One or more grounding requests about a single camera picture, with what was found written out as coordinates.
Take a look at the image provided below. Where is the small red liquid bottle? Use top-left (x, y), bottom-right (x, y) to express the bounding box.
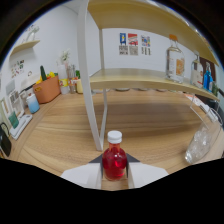
top-left (101, 130), bottom-right (128, 182)

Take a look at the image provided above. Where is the clear bottle orange cap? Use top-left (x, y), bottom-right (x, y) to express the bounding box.
top-left (165, 33), bottom-right (186, 84)

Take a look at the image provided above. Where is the clear glass with ice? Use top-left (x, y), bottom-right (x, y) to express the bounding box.
top-left (184, 105), bottom-right (224, 165)

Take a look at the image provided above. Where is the white kitchen scale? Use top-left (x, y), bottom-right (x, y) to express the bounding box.
top-left (9, 113), bottom-right (34, 141)

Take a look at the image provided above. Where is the white paper booklet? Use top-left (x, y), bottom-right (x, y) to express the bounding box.
top-left (186, 94), bottom-right (218, 114)

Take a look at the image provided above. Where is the two-tier wooden shelf rack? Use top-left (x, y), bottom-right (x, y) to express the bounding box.
top-left (77, 0), bottom-right (221, 153)

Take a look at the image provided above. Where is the green round bottle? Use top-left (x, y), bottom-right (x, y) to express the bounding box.
top-left (211, 81), bottom-right (221, 98)

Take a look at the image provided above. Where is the blue glass bottle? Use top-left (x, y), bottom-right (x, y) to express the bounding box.
top-left (203, 62), bottom-right (214, 93)

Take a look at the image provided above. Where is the black handled jug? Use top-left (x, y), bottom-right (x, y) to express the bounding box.
top-left (0, 122), bottom-right (13, 158)

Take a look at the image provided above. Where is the multicolour wall poster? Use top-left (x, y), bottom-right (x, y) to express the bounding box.
top-left (140, 35), bottom-right (152, 56)

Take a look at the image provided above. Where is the blue wall poster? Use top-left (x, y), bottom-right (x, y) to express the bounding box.
top-left (119, 32), bottom-right (128, 56)

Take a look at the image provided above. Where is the wooden wall shelf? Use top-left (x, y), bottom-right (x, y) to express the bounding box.
top-left (9, 39), bottom-right (41, 56)

